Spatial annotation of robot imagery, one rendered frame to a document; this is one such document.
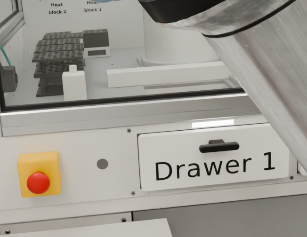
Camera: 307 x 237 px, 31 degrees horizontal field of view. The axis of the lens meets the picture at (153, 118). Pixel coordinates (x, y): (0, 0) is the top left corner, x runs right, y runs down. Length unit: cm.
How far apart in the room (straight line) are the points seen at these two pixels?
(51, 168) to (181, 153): 24
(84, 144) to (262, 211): 39
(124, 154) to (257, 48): 80
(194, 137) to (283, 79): 77
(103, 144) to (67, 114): 9
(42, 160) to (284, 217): 51
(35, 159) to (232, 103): 38
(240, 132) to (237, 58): 79
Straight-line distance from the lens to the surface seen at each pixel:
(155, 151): 104
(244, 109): 106
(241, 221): 117
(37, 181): 99
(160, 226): 106
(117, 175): 107
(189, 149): 105
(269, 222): 119
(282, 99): 28
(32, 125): 103
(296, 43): 26
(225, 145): 102
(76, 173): 106
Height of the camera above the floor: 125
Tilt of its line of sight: 17 degrees down
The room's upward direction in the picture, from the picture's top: 3 degrees counter-clockwise
